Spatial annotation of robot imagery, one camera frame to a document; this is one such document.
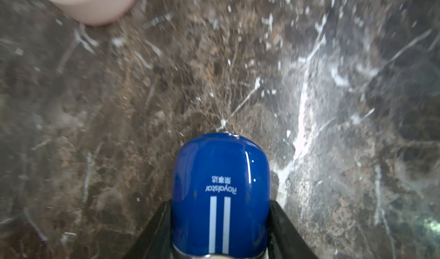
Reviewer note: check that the blue electric shaver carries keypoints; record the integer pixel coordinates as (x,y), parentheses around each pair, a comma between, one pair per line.
(220,199)

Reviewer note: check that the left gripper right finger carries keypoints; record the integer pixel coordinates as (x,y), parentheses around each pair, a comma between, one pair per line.
(285,241)

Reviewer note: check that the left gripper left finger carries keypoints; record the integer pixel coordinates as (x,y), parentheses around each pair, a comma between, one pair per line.
(155,240)

